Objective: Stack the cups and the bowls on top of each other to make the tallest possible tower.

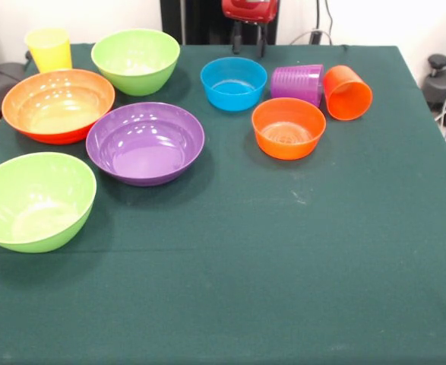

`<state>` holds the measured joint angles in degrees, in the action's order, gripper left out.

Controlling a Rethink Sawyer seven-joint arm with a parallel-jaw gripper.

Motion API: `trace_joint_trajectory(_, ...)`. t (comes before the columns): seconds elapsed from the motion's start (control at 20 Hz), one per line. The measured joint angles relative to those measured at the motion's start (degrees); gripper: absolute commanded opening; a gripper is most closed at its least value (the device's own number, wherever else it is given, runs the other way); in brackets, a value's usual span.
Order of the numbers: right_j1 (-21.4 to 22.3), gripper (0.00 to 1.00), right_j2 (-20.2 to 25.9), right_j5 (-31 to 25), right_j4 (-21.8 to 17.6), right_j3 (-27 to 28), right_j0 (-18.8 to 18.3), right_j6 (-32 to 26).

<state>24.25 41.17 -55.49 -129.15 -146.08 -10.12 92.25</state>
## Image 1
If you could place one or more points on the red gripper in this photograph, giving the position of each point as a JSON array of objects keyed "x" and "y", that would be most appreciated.
[{"x": 249, "y": 11}]

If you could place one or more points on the blue plastic bowl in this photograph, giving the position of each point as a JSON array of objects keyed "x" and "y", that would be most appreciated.
[{"x": 232, "y": 95}]

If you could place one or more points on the purple plastic cup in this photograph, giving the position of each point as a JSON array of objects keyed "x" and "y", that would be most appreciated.
[{"x": 296, "y": 83}]

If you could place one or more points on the small orange plastic bowl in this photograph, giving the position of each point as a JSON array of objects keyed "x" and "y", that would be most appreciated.
[{"x": 289, "y": 133}]

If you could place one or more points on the orange plastic cup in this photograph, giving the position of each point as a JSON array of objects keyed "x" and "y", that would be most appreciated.
[{"x": 346, "y": 95}]

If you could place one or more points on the lime green plastic bowl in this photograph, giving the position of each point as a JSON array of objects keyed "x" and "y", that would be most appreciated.
[
  {"x": 36, "y": 205},
  {"x": 135, "y": 76}
]

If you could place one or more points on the wide orange plastic bowl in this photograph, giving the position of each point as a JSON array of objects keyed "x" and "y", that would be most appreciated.
[{"x": 55, "y": 110}]

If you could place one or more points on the black clamp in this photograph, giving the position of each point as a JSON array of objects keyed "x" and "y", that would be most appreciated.
[{"x": 315, "y": 38}]

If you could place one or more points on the purple plastic bowl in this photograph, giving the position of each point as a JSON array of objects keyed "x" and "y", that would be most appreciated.
[{"x": 143, "y": 152}]

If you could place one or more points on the black stand with knob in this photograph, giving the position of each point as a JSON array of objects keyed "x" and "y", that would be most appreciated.
[{"x": 441, "y": 81}]

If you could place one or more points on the yellow plastic cup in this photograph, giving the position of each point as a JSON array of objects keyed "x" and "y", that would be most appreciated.
[{"x": 51, "y": 53}]

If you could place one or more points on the dark green tablecloth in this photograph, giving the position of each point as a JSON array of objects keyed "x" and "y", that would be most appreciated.
[{"x": 245, "y": 266}]

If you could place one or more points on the black office chair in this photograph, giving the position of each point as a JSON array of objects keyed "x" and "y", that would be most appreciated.
[{"x": 2, "y": 81}]

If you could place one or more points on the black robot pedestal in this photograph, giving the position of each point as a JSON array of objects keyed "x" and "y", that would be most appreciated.
[{"x": 207, "y": 23}]

